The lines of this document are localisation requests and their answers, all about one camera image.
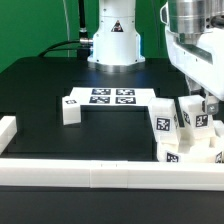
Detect black cable connector block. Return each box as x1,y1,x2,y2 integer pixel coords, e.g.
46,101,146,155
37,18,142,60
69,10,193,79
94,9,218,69
77,47,90,61

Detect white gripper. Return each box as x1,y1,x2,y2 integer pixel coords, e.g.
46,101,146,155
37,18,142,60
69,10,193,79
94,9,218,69
160,1,224,115

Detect white front fence wall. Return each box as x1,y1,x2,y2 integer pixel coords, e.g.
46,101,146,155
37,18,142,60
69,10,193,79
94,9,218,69
0,158,224,191

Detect black thick cable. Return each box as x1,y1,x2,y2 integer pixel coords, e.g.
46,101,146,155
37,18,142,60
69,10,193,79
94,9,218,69
37,0,94,59

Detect white left fence wall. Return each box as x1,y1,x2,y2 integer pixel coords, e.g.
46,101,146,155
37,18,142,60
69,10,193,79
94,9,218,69
0,116,17,155

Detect white marker sheet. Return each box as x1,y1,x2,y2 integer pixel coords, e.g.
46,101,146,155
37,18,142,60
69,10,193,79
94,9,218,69
71,87,155,106

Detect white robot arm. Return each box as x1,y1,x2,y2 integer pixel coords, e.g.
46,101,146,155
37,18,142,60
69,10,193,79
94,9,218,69
88,0,224,115

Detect white fence wall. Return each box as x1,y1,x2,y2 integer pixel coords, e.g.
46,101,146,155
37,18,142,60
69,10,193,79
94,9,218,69
0,158,224,191
0,116,17,155

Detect thin white cable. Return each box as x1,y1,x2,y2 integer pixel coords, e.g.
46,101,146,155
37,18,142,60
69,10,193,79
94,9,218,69
62,0,72,58

